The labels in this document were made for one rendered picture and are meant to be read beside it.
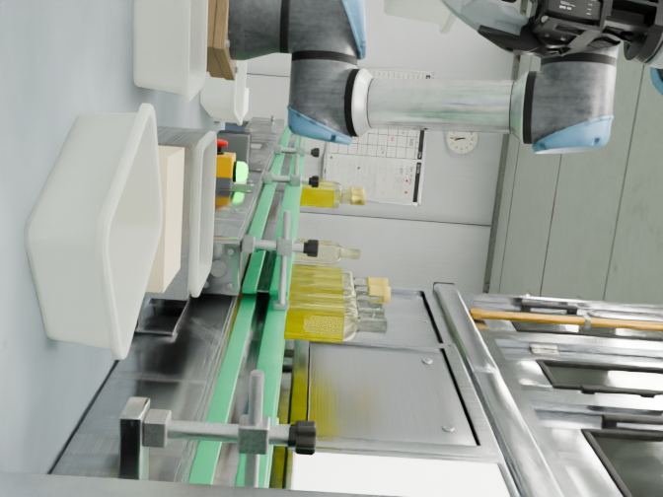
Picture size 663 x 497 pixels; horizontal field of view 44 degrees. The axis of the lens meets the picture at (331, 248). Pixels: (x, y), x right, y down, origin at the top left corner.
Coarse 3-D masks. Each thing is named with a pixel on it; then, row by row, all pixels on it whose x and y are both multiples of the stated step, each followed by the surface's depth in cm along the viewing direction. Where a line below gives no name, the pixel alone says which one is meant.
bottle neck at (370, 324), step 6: (360, 318) 144; (366, 318) 144; (372, 318) 144; (378, 318) 144; (384, 318) 144; (360, 324) 143; (366, 324) 143; (372, 324) 143; (378, 324) 143; (384, 324) 143; (360, 330) 144; (366, 330) 144; (372, 330) 143; (378, 330) 143; (384, 330) 144
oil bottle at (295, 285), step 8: (296, 280) 156; (296, 288) 152; (304, 288) 152; (312, 288) 153; (320, 288) 153; (328, 288) 153; (336, 288) 154; (344, 288) 154; (352, 288) 156; (352, 296) 153
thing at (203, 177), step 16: (208, 144) 117; (192, 160) 111; (208, 160) 126; (192, 176) 111; (208, 176) 126; (192, 192) 112; (208, 192) 127; (192, 208) 112; (208, 208) 128; (192, 224) 112; (208, 224) 128; (192, 240) 112; (208, 240) 129; (192, 256) 113; (208, 256) 130; (192, 272) 114; (208, 272) 127; (192, 288) 114
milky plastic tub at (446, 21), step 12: (384, 0) 90; (396, 0) 85; (408, 0) 85; (420, 0) 84; (432, 0) 84; (384, 12) 90; (396, 12) 89; (408, 12) 88; (420, 12) 88; (432, 12) 87; (444, 12) 86; (444, 24) 90
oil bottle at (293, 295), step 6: (294, 294) 149; (300, 294) 150; (306, 294) 150; (312, 294) 150; (318, 294) 150; (324, 294) 151; (330, 294) 151; (336, 294) 151; (294, 300) 147; (300, 300) 147; (306, 300) 147; (312, 300) 147; (318, 300) 147; (324, 300) 148; (330, 300) 148; (336, 300) 148; (342, 300) 148; (348, 300) 149; (354, 300) 150; (354, 306) 148
